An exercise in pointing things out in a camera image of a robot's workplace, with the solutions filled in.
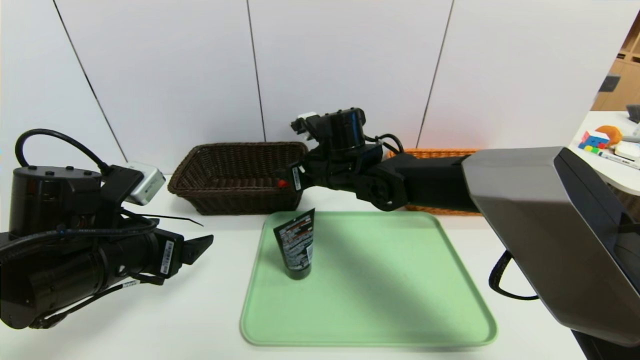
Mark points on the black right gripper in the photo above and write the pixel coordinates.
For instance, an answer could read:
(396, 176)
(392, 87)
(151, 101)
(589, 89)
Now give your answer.
(296, 178)

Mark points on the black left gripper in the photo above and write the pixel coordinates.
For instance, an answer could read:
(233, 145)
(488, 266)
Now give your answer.
(168, 258)

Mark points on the red rubber duck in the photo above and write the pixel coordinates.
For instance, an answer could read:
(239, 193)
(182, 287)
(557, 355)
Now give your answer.
(283, 183)

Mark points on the black cosmetic tube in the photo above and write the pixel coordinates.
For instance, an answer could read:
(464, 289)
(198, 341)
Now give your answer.
(295, 245)

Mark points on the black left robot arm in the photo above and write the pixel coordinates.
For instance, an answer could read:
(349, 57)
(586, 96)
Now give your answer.
(65, 275)

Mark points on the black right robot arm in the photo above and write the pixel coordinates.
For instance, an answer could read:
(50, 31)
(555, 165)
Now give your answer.
(550, 225)

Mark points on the dark brown wicker basket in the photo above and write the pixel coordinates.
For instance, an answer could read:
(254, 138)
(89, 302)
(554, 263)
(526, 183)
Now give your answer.
(230, 200)

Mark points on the orange wicker basket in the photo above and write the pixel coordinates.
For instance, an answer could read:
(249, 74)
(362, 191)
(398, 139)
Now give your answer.
(440, 152)

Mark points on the light green plastic tray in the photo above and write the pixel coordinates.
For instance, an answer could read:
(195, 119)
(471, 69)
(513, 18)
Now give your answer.
(360, 300)

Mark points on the colourful cube toy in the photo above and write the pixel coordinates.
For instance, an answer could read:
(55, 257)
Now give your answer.
(594, 141)

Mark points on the orange plush toy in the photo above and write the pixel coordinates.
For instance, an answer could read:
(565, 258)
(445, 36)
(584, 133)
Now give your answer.
(611, 133)

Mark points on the white marker pen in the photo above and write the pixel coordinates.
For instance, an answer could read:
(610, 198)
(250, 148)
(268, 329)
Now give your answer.
(619, 160)

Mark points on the white side table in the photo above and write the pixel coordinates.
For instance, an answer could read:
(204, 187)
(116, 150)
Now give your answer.
(620, 177)

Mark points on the small white box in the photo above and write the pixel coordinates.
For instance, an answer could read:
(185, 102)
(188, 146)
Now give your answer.
(628, 150)

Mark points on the wooden shelf unit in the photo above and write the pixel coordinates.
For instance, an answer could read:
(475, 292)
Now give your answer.
(625, 85)

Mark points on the grey device on table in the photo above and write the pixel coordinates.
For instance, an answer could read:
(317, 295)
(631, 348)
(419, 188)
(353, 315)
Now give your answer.
(634, 114)

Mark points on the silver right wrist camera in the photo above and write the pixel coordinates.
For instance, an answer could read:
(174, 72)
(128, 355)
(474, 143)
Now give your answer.
(306, 120)

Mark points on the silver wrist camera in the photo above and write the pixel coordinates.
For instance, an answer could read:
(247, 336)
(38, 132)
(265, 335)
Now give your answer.
(306, 120)
(147, 184)

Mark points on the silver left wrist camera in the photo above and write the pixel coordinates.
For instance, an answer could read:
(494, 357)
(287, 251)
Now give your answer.
(147, 184)

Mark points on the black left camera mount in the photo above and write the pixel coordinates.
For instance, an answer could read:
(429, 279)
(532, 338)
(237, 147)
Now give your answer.
(120, 189)

